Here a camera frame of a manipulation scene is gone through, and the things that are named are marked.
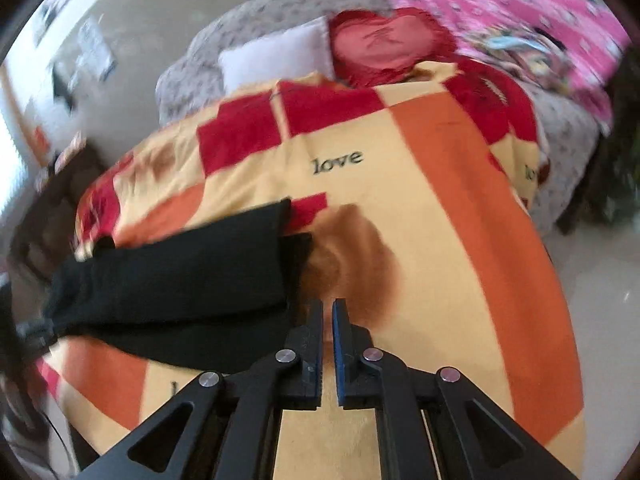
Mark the pink printed blanket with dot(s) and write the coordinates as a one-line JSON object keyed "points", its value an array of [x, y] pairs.
{"points": [[525, 15]]}

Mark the white pillow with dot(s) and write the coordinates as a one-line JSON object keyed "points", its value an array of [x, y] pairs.
{"points": [[277, 60]]}

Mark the orange red checkered blanket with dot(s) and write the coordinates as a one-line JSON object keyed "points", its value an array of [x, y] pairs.
{"points": [[400, 210]]}

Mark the dark wooden side table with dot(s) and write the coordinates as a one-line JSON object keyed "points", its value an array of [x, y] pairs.
{"points": [[45, 210]]}

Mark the red heart-shaped cushion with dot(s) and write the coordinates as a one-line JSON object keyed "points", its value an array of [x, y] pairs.
{"points": [[390, 42]]}

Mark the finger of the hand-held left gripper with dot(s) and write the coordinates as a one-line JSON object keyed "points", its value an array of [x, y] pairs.
{"points": [[30, 335]]}

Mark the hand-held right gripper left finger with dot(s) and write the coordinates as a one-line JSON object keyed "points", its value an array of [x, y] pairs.
{"points": [[314, 360]]}

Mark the black pants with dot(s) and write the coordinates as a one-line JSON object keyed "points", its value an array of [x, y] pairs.
{"points": [[190, 280]]}

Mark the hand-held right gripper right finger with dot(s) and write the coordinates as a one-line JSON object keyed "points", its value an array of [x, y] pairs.
{"points": [[340, 360]]}

